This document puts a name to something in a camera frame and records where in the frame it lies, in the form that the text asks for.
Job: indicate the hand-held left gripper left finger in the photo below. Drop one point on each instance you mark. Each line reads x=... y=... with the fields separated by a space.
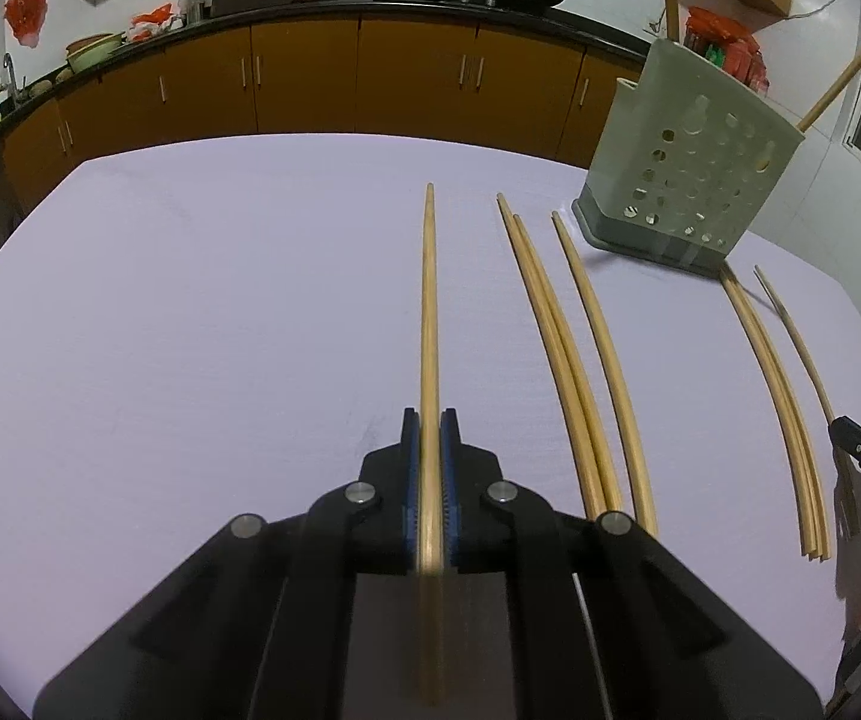
x=412 y=480

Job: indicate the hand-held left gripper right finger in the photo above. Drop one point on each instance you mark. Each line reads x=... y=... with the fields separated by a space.
x=451 y=480

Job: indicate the grey perforated chopstick holder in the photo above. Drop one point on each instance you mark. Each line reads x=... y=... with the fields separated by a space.
x=700 y=127

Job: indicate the brown lower kitchen cabinets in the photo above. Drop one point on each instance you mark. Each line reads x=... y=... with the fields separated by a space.
x=303 y=75

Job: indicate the cluster of condiment bottles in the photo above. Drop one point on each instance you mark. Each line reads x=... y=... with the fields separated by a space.
x=738 y=64

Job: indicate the red bag over bottles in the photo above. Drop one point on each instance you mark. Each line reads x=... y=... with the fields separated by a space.
x=723 y=26

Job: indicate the black countertop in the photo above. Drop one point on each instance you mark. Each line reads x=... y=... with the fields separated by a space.
x=340 y=7

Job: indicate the red and white plastic bag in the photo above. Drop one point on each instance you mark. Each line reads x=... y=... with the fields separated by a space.
x=153 y=22

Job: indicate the green basin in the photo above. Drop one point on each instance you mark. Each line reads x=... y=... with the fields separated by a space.
x=93 y=52

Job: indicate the metal faucet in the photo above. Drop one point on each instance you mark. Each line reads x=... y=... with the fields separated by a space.
x=12 y=75

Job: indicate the hanging red plastic bag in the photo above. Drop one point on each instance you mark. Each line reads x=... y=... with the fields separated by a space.
x=27 y=11

